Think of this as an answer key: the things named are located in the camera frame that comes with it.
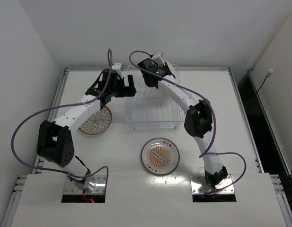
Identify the floral plate brown rim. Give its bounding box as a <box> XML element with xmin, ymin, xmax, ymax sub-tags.
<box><xmin>79</xmin><ymin>106</ymin><xmax>113</xmax><ymax>135</ymax></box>
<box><xmin>165</xmin><ymin>61</ymin><xmax>177</xmax><ymax>85</ymax></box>

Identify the orange sunburst glass plate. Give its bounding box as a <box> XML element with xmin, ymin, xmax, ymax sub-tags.
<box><xmin>140</xmin><ymin>137</ymin><xmax>180</xmax><ymax>176</ymax></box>

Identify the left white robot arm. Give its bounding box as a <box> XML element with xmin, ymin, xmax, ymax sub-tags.
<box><xmin>36</xmin><ymin>69</ymin><xmax>136</xmax><ymax>181</ymax></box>

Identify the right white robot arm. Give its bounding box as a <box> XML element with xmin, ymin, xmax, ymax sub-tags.
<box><xmin>137</xmin><ymin>58</ymin><xmax>228</xmax><ymax>189</ymax></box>

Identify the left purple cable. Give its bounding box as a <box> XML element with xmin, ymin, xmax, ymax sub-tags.
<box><xmin>10</xmin><ymin>49</ymin><xmax>113</xmax><ymax>190</ymax></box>

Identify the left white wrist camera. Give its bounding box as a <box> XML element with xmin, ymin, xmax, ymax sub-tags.
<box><xmin>112</xmin><ymin>63</ymin><xmax>124</xmax><ymax>79</ymax></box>

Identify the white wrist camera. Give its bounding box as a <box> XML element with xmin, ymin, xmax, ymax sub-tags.
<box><xmin>112</xmin><ymin>63</ymin><xmax>124</xmax><ymax>79</ymax></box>
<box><xmin>151</xmin><ymin>51</ymin><xmax>168</xmax><ymax>68</ymax></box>

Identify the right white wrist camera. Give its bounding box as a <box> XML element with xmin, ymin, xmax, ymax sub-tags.
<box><xmin>151</xmin><ymin>51</ymin><xmax>168</xmax><ymax>68</ymax></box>

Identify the white wire dish rack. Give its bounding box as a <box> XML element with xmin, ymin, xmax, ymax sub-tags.
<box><xmin>126</xmin><ymin>65</ymin><xmax>184</xmax><ymax>131</ymax></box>

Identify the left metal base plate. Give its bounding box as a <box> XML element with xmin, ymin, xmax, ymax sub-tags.
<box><xmin>63</xmin><ymin>175</ymin><xmax>107</xmax><ymax>195</ymax></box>

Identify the metal base plate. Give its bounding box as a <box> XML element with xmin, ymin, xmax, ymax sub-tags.
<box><xmin>190</xmin><ymin>174</ymin><xmax>233</xmax><ymax>193</ymax></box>
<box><xmin>63</xmin><ymin>175</ymin><xmax>107</xmax><ymax>195</ymax></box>

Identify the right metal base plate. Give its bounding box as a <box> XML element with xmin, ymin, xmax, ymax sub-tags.
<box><xmin>190</xmin><ymin>174</ymin><xmax>233</xmax><ymax>193</ymax></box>

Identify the hanging usb cable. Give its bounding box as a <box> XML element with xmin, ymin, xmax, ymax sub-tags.
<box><xmin>256</xmin><ymin>68</ymin><xmax>274</xmax><ymax>95</ymax></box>

